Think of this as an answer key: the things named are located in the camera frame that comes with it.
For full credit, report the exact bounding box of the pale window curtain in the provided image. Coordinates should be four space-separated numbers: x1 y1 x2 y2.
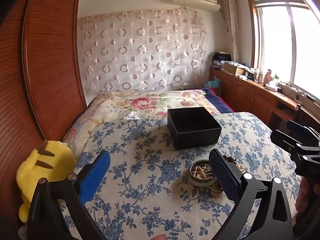
221 0 241 63

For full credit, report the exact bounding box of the black square box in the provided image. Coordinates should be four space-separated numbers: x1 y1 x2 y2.
167 107 222 150

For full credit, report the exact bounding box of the yellow plush toy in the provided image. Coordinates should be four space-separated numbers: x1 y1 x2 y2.
16 140 78 223

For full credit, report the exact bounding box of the pearl necklace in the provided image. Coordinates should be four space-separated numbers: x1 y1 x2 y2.
192 164 225 198

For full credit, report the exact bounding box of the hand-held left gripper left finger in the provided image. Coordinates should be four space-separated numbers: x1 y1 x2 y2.
26 150 111 240

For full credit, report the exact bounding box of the white power strip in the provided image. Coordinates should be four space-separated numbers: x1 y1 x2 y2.
277 82 316 103

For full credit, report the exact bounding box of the navy blanket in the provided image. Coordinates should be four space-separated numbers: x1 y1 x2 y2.
202 87 235 114

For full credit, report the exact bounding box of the blue floral blanket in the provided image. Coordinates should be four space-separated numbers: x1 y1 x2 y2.
61 112 302 240

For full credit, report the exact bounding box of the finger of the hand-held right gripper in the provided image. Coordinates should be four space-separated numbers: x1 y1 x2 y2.
286 120 320 141
270 129 320 161

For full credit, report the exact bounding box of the wooden cabinet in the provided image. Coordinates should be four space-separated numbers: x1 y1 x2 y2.
209 68 320 132

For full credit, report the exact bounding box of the blue plastic bag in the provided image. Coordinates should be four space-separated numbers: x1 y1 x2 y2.
203 78 222 89

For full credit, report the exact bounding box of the circle patterned sheer curtain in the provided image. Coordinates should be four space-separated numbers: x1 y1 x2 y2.
77 8 209 93

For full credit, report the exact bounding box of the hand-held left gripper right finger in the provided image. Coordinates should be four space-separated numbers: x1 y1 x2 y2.
208 149 294 240

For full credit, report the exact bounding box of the brown bead bracelet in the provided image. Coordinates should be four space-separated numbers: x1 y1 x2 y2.
222 154 244 173

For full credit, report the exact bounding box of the pile of dark clutter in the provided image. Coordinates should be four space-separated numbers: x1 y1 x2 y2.
212 52 232 69

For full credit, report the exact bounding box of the green jade bangle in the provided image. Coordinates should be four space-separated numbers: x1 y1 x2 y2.
188 160 218 188

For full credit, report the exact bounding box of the pink floral quilt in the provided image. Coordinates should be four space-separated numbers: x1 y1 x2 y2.
62 89 221 150

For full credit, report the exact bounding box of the pink bottle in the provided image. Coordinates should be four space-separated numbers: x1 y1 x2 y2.
263 69 274 84

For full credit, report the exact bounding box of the window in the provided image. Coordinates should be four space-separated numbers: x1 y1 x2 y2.
247 0 320 94

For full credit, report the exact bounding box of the person's right hand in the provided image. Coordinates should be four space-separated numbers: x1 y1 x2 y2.
295 177 320 215

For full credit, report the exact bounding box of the cardboard box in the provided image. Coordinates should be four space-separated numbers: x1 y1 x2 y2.
223 62 247 77

